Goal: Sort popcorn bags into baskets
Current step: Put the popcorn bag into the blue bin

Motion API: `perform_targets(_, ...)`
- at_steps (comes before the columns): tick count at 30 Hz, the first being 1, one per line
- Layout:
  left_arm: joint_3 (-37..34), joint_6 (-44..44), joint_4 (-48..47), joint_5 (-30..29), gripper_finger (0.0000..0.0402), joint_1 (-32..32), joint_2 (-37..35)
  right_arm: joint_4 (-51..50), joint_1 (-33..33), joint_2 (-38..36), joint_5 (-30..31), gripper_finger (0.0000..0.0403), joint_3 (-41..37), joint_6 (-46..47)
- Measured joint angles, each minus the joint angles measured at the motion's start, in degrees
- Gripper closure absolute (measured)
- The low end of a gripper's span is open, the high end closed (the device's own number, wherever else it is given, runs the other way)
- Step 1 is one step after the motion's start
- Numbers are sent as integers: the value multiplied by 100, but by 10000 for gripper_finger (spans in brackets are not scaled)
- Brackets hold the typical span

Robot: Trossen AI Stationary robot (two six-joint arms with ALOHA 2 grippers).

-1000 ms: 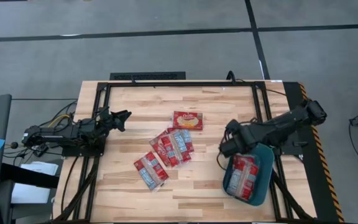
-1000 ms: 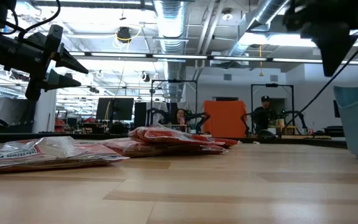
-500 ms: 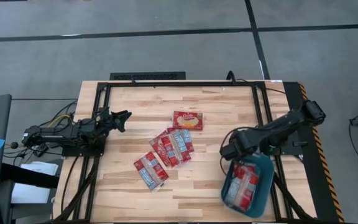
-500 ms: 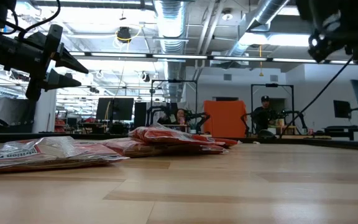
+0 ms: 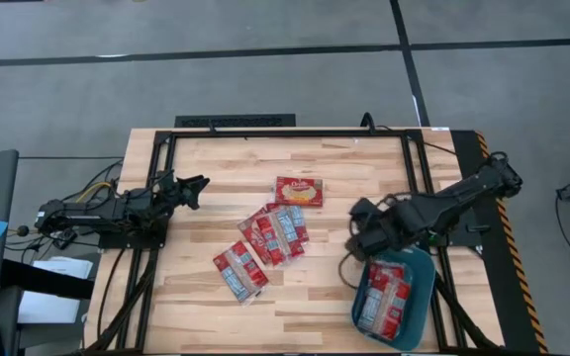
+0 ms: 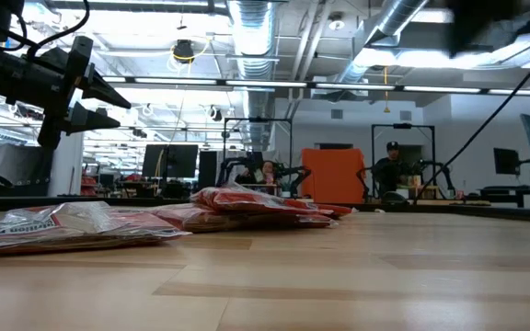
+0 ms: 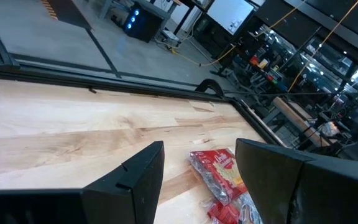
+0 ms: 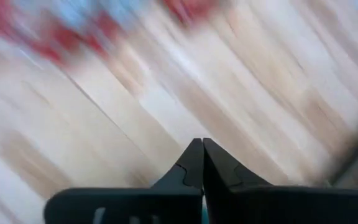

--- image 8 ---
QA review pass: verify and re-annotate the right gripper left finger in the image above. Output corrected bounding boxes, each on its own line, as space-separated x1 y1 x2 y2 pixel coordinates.
44 139 204 224

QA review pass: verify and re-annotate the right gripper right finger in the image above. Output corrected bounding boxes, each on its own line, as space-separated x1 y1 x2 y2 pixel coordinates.
203 139 358 224

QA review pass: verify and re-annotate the red popcorn bag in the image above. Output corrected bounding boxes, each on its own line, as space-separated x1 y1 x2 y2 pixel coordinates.
0 0 130 68

